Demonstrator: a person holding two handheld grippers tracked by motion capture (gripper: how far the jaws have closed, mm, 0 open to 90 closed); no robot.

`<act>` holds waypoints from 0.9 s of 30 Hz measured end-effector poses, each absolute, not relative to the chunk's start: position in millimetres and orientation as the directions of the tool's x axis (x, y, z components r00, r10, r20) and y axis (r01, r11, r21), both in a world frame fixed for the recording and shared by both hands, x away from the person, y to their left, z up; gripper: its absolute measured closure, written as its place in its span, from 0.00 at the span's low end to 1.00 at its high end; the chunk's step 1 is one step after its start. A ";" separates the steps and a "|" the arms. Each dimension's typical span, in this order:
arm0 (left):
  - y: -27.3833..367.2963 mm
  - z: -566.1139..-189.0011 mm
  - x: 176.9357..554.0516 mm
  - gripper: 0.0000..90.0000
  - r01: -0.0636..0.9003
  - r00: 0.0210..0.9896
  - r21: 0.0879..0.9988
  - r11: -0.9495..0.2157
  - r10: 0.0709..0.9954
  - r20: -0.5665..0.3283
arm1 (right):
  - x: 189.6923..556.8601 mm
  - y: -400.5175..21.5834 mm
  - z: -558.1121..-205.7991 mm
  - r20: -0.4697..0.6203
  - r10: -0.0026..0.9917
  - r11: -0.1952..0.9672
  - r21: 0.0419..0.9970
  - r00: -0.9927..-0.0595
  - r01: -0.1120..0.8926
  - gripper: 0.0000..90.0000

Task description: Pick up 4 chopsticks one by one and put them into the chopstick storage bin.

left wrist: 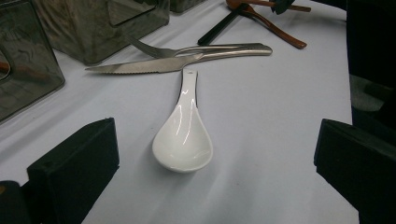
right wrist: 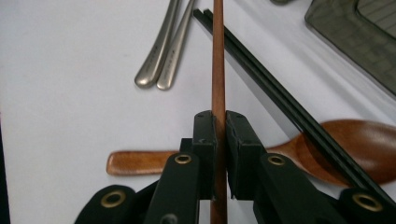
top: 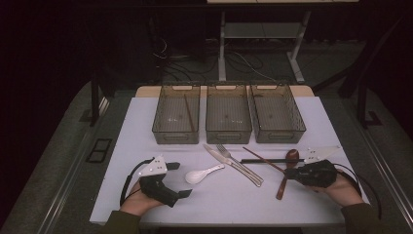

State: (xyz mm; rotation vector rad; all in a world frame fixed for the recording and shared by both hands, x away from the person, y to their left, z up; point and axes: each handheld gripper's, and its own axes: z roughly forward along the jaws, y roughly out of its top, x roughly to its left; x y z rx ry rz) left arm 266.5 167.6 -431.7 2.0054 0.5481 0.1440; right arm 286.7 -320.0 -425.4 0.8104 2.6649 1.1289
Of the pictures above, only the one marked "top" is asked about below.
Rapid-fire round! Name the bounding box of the steel knife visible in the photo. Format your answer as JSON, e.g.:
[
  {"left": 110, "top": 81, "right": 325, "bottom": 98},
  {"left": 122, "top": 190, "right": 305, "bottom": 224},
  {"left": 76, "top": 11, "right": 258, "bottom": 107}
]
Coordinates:
[{"left": 203, "top": 143, "right": 261, "bottom": 188}]

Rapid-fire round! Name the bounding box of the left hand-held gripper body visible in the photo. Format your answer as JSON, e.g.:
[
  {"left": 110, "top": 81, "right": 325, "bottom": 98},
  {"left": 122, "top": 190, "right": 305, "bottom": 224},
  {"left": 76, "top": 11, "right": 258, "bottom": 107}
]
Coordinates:
[{"left": 137, "top": 155, "right": 180, "bottom": 209}]

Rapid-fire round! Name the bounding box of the brown wooden spoon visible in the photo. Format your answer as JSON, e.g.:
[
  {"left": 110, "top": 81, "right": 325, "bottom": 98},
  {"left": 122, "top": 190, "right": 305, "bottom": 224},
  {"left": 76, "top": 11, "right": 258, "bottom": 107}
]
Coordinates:
[{"left": 276, "top": 148, "right": 300, "bottom": 201}]

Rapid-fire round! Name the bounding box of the steel fork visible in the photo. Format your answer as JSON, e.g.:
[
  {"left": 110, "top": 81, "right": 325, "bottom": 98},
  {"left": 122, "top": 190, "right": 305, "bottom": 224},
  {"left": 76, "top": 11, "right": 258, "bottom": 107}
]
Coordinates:
[{"left": 216, "top": 143, "right": 265, "bottom": 186}]

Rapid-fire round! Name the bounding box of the grey metal desk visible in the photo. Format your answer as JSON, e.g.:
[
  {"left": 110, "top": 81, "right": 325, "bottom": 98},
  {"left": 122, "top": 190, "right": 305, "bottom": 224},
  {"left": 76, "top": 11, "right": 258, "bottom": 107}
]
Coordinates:
[{"left": 206, "top": 0, "right": 359, "bottom": 85}]

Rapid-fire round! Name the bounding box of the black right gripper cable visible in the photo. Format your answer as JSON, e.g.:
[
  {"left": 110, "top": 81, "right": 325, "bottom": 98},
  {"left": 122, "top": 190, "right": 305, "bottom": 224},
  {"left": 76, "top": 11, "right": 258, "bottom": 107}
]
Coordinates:
[{"left": 335, "top": 162, "right": 384, "bottom": 220}]

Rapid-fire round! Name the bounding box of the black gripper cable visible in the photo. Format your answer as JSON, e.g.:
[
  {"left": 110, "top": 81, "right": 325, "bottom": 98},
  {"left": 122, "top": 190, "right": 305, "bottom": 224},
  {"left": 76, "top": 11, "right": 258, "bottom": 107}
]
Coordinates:
[
  {"left": 119, "top": 158, "right": 155, "bottom": 208},
  {"left": 335, "top": 162, "right": 384, "bottom": 220}
]

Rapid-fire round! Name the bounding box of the person's left hand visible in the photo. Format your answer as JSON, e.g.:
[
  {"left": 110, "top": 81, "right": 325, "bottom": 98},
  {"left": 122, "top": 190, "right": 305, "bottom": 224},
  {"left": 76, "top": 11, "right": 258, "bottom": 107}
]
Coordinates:
[{"left": 120, "top": 179, "right": 164, "bottom": 217}]

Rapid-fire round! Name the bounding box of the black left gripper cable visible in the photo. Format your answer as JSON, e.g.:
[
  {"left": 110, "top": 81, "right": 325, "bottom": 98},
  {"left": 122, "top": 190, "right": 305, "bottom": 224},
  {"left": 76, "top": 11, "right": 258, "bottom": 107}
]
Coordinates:
[{"left": 119, "top": 158, "right": 155, "bottom": 208}]

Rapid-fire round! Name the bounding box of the white ceramic spoon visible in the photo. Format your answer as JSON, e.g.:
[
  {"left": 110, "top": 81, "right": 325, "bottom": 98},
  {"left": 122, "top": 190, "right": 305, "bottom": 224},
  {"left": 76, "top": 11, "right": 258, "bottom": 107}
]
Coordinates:
[{"left": 184, "top": 163, "right": 226, "bottom": 185}]

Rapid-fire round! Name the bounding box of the white table cover sheet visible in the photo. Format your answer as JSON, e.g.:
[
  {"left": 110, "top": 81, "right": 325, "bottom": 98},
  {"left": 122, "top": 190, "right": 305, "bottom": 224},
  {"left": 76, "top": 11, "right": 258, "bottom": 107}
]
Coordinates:
[{"left": 89, "top": 96, "right": 379, "bottom": 227}]

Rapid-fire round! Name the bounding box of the black metal stand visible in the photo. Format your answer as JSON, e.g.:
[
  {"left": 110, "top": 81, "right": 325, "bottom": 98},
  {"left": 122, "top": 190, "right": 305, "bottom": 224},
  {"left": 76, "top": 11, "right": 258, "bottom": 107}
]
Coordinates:
[
  {"left": 355, "top": 74, "right": 384, "bottom": 130},
  {"left": 90, "top": 76, "right": 101, "bottom": 127}
]

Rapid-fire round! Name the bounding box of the grey translucent bin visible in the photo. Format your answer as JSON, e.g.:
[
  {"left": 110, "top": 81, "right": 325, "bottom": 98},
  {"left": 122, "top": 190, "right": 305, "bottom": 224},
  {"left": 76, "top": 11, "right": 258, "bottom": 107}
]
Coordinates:
[
  {"left": 205, "top": 83, "right": 253, "bottom": 145},
  {"left": 247, "top": 82, "right": 307, "bottom": 144},
  {"left": 151, "top": 84, "right": 202, "bottom": 145}
]

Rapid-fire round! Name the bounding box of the black floor outlet frame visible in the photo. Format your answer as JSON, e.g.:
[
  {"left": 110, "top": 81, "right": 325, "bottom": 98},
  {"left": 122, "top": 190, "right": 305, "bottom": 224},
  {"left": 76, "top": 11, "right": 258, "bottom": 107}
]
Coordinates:
[{"left": 86, "top": 137, "right": 113, "bottom": 164}]

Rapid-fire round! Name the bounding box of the aluminium floor rail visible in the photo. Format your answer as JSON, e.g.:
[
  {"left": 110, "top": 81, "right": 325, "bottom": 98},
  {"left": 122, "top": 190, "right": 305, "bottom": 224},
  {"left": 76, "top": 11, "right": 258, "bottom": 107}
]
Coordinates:
[
  {"left": 38, "top": 97, "right": 110, "bottom": 234},
  {"left": 357, "top": 126, "right": 413, "bottom": 222}
]

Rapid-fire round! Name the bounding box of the bundle of floor cables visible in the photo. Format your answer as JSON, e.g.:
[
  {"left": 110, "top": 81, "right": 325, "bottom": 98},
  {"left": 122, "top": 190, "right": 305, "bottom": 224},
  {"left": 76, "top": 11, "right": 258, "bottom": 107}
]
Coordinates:
[{"left": 152, "top": 35, "right": 281, "bottom": 84}]

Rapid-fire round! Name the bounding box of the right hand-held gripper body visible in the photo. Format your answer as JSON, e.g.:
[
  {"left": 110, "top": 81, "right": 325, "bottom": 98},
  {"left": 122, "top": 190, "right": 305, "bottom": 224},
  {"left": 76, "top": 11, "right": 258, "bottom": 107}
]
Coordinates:
[{"left": 294, "top": 145, "right": 342, "bottom": 189}]

